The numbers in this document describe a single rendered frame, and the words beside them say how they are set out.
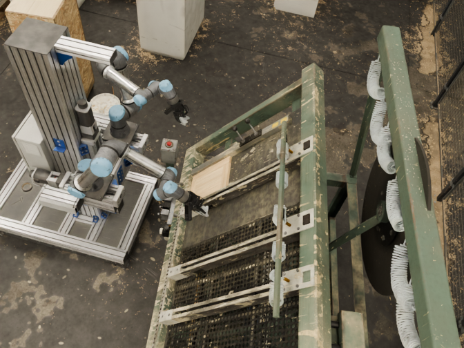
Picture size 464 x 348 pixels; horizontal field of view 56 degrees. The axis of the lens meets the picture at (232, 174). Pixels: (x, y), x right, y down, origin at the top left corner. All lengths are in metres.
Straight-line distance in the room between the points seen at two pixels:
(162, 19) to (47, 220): 2.55
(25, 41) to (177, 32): 2.84
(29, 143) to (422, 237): 2.51
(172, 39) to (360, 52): 2.47
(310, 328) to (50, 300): 2.57
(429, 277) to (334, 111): 3.70
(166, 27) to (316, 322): 4.06
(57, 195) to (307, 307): 1.98
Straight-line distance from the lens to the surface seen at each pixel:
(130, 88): 2.86
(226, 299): 2.38
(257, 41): 5.93
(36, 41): 2.66
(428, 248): 1.82
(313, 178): 2.22
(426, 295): 1.74
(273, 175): 2.55
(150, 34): 5.43
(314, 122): 2.45
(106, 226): 3.93
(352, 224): 3.46
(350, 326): 2.02
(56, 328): 3.90
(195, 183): 3.24
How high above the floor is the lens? 3.64
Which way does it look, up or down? 55 degrees down
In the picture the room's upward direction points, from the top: 9 degrees clockwise
